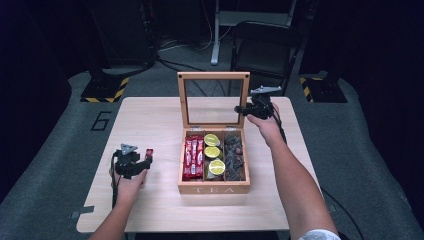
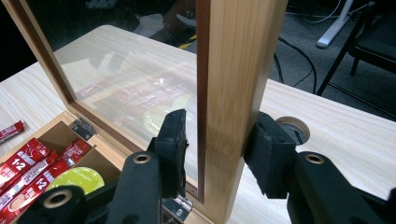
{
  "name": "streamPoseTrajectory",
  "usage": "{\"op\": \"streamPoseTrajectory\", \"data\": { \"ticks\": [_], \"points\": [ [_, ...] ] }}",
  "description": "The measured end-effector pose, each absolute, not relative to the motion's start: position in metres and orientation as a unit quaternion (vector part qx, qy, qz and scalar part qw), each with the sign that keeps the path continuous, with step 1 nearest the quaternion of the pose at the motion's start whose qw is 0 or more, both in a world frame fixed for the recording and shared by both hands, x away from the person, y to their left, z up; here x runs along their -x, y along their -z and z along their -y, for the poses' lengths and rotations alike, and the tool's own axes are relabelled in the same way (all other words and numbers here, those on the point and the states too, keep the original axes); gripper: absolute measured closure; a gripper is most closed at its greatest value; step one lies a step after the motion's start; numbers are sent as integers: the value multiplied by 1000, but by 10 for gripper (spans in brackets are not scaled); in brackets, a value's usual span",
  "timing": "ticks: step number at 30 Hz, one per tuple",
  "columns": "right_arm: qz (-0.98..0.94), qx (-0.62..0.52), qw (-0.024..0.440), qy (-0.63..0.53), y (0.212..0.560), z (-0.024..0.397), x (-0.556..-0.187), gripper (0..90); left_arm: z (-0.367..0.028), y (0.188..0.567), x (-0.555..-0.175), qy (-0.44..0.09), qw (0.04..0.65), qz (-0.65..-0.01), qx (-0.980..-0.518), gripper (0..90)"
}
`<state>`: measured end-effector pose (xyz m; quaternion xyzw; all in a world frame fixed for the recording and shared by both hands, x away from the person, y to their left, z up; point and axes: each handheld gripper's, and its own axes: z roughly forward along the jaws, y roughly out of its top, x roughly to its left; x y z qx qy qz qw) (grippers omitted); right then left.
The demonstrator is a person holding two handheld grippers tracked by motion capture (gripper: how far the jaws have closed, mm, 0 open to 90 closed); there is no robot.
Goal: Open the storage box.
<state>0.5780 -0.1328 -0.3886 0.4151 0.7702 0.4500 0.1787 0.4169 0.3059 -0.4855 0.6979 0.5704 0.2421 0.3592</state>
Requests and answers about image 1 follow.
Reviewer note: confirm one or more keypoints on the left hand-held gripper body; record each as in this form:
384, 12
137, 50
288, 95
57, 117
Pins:
128, 163

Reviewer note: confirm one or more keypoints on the white desk frame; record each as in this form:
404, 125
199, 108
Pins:
215, 40

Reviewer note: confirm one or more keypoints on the person's left hand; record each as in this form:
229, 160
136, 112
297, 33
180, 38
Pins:
128, 190

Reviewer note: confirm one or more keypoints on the wooden tea box with glass lid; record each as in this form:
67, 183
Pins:
213, 186

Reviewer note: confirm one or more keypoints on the black base with hazard stripes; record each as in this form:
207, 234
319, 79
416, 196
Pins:
103, 90
325, 90

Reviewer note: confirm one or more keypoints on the grey tape piece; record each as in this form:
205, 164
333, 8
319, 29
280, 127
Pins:
82, 211

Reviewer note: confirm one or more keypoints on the pile of dark tea bags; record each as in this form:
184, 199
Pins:
233, 156

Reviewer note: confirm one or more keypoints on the person's right hand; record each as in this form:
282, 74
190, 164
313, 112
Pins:
268, 128

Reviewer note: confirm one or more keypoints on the black folding chair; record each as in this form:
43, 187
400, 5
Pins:
266, 50

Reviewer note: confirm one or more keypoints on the small red stick packet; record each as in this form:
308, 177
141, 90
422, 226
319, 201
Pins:
149, 153

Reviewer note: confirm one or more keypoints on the black equipment cabinet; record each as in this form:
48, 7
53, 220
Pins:
123, 33

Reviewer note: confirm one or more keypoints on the green-lidded capsule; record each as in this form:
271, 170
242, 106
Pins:
211, 140
217, 167
212, 152

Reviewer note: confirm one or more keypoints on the white shirt sleeve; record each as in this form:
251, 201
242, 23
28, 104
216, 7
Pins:
320, 235

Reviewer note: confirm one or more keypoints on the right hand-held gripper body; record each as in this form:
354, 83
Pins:
261, 105

